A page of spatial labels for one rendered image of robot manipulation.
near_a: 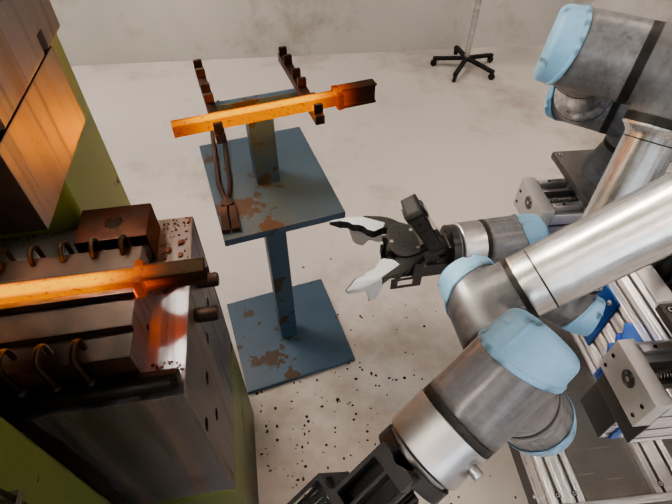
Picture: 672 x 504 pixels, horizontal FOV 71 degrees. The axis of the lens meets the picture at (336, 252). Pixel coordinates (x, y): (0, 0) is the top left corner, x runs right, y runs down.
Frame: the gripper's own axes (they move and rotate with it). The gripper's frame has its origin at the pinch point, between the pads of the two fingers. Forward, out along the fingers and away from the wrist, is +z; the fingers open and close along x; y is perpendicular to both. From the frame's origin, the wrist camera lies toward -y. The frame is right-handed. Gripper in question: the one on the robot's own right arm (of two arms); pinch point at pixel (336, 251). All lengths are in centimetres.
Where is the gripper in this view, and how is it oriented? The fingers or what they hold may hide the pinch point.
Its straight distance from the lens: 74.1
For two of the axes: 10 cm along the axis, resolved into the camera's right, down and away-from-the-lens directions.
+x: -1.7, -7.3, 6.6
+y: 0.0, 6.7, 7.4
